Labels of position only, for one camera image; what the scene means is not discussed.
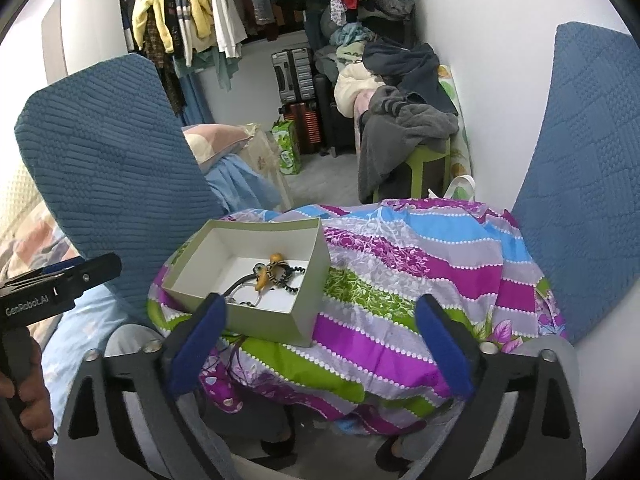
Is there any pink cream pillow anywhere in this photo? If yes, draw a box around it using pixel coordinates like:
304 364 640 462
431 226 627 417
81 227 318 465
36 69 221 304
181 122 261 166

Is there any white plastic bag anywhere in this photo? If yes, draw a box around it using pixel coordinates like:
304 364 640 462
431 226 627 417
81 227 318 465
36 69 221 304
427 175 476 202

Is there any grey fleece garment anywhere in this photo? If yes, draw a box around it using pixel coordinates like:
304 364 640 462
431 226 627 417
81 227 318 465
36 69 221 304
357 85 460 203

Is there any cream embroidered cloth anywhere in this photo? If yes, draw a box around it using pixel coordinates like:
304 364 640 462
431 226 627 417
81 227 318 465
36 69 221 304
245 127 293 211

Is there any colourful striped bedsheet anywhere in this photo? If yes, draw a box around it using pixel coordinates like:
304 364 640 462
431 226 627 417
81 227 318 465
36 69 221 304
147 199 568 433

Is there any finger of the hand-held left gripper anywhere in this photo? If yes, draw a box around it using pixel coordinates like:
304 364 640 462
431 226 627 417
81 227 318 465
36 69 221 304
40 252 123 306

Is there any silver bangle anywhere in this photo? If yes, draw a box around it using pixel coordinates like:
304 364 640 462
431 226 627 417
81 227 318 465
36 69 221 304
227 280 266 311

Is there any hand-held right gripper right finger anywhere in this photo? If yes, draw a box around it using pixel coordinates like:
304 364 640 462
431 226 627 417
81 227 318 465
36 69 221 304
400 294 586 480

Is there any row of hanging clothes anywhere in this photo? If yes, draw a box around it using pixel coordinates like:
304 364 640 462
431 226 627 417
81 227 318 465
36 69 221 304
122 0 416 106

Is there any person's black shoe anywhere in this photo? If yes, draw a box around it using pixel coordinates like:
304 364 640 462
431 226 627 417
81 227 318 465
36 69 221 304
381 435 412 474
260 429 297 459

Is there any red striped suitcase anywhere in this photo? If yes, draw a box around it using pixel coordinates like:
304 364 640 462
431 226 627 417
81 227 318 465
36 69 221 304
282 101 323 157

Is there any white wardrobe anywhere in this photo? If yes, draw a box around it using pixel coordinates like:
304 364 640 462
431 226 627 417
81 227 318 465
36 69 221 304
42 0 136 86

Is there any cream knitted blanket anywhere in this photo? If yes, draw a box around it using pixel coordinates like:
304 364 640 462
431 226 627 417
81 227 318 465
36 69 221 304
0 160 41 231

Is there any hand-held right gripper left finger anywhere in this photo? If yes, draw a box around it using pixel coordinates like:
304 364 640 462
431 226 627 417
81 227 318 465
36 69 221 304
52 294 236 480

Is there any grey suitcase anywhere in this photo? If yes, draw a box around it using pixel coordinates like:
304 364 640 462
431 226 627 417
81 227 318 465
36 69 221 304
271 48 316 106

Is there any fruit print board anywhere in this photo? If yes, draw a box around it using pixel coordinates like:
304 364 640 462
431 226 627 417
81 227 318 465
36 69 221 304
437 65 473 181

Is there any green carton box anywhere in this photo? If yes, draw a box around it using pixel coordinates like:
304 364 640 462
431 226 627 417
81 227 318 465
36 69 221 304
271 119 302 176

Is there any black suitcase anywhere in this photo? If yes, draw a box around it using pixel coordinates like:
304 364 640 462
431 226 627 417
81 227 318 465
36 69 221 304
312 74 358 158

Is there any green plastic chair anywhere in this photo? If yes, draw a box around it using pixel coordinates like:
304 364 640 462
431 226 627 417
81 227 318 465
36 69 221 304
372 137 453 201

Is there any black spiral hair tie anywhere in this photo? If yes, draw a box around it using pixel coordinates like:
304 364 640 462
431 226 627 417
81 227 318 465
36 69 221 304
276 261 307 294

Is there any white cardboard box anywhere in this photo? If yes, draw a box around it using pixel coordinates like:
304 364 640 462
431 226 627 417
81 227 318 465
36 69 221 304
161 217 332 348

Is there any yellow striped hair clip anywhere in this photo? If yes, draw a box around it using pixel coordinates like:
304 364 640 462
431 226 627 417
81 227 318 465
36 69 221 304
252 254 288 292

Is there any cream fluffy garment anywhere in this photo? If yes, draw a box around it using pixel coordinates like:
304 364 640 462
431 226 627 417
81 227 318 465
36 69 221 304
333 62 383 111

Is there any pile of mixed clothes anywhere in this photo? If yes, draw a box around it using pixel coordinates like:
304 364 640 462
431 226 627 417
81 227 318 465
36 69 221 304
315 5 416 86

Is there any pastel patterned quilt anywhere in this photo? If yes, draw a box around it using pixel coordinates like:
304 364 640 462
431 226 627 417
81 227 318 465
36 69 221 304
0 205 76 291

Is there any person's left hand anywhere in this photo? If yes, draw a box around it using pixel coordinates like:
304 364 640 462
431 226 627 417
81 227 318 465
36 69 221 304
0 335 54 446

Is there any pink garment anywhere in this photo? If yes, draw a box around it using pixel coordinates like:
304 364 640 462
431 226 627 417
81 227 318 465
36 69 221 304
352 91 381 126

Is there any dark navy garment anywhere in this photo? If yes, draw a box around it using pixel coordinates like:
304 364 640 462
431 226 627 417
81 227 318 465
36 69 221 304
362 42 458 113

